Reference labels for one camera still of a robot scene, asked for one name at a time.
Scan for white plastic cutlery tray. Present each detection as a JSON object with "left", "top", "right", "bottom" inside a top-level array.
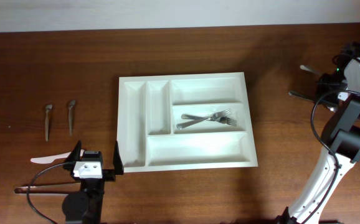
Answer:
[{"left": 117, "top": 72, "right": 258, "bottom": 173}]

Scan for metal tablespoon dark handle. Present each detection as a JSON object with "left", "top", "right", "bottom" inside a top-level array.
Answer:
[{"left": 288, "top": 90, "right": 338, "bottom": 112}]

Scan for small metal teaspoon right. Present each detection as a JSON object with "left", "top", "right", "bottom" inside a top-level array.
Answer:
[{"left": 67, "top": 100, "right": 76, "bottom": 135}]

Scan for metal tablespoon silver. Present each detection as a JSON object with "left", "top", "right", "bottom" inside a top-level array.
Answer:
[{"left": 300, "top": 65, "right": 323, "bottom": 75}]

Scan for metal fork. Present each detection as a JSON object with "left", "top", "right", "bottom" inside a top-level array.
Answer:
[
  {"left": 181, "top": 114, "right": 237, "bottom": 126},
  {"left": 176, "top": 109, "right": 231, "bottom": 129}
]

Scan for pink plastic knife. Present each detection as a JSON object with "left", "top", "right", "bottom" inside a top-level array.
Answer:
[{"left": 30, "top": 152, "right": 70, "bottom": 164}]

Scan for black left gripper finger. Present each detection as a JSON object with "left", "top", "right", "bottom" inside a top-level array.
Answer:
[
  {"left": 113, "top": 141, "right": 124, "bottom": 175},
  {"left": 63, "top": 140, "right": 82, "bottom": 170}
]

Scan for small metal teaspoon left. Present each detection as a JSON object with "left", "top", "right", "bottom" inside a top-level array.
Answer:
[{"left": 45, "top": 104, "right": 53, "bottom": 142}]

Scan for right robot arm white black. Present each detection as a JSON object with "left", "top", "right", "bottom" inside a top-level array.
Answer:
[{"left": 113, "top": 42, "right": 360, "bottom": 223}]

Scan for metal tongs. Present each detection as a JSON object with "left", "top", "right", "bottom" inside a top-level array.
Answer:
[{"left": 14, "top": 182, "right": 80, "bottom": 195}]

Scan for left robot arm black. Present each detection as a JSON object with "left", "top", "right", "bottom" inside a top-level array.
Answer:
[{"left": 62, "top": 141, "right": 116, "bottom": 224}]

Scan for small metal teaspoon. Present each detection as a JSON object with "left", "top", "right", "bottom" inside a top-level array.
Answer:
[
  {"left": 45, "top": 104, "right": 53, "bottom": 142},
  {"left": 67, "top": 100, "right": 76, "bottom": 135}
]

